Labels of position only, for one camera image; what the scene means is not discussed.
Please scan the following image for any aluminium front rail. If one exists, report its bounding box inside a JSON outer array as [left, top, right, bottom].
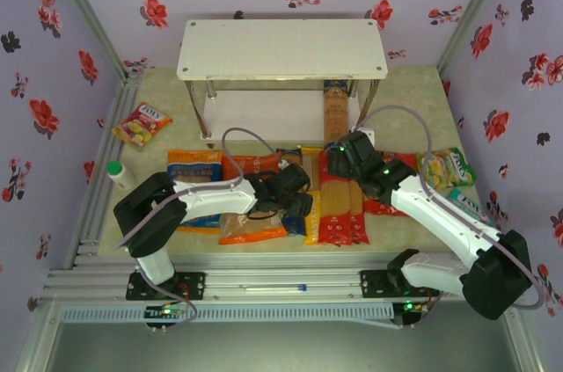
[[41, 255, 467, 303]]

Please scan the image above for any white bottle with green cap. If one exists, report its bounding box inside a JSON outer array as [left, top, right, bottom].
[[106, 160, 135, 191]]

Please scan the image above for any red and yellow candy bag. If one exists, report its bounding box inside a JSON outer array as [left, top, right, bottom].
[[112, 102, 173, 152]]

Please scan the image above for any circuit board with green light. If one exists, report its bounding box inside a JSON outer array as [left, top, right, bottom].
[[143, 301, 188, 332], [393, 299, 436, 328]]

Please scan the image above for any orange and blue pasta bag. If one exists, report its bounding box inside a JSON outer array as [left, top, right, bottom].
[[166, 149, 225, 236]]

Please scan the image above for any aluminium side rail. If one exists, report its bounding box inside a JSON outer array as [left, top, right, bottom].
[[63, 72, 144, 270]]

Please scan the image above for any orange macaroni bag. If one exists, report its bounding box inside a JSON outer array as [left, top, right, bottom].
[[218, 154, 290, 246]]

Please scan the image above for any yellow spaghetti bag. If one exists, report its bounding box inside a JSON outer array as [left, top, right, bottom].
[[300, 146, 325, 246]]

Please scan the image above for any arm lavender cable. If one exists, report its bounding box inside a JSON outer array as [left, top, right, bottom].
[[112, 127, 287, 330], [354, 105, 545, 312]]

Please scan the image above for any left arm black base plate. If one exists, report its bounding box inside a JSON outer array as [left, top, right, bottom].
[[126, 270, 207, 302]]

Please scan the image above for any white two-tier shelf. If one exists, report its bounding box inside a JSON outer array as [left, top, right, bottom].
[[175, 18, 389, 149]]

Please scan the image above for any white slotted cable duct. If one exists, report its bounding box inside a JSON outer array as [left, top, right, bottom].
[[59, 303, 395, 325]]

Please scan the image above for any left arm lavender cable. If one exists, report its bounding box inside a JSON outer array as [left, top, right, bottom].
[[112, 127, 287, 330]]

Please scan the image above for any red spaghetti pack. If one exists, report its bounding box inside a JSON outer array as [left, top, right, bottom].
[[349, 178, 370, 245], [317, 150, 352, 245]]

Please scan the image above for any right arm lavender cable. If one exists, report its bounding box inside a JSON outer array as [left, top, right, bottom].
[[354, 105, 545, 312]]

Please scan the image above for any aluminium lower frame rail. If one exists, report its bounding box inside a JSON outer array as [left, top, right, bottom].
[[15, 296, 62, 372], [503, 310, 545, 372]]

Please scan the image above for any red pasta bag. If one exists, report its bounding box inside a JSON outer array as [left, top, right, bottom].
[[362, 150, 420, 218]]

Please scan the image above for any green candy bag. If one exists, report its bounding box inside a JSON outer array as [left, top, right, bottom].
[[415, 147, 479, 191]]

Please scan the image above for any aluminium frame post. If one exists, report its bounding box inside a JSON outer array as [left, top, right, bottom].
[[39, 0, 137, 85], [435, 0, 516, 81]]

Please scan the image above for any brown spaghetti pack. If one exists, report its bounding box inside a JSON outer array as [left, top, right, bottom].
[[323, 79, 352, 145]]

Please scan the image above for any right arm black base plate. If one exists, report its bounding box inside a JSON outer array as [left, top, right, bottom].
[[359, 269, 441, 301]]

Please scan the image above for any clear tube with blue tip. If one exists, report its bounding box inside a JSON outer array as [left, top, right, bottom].
[[239, 284, 308, 292]]

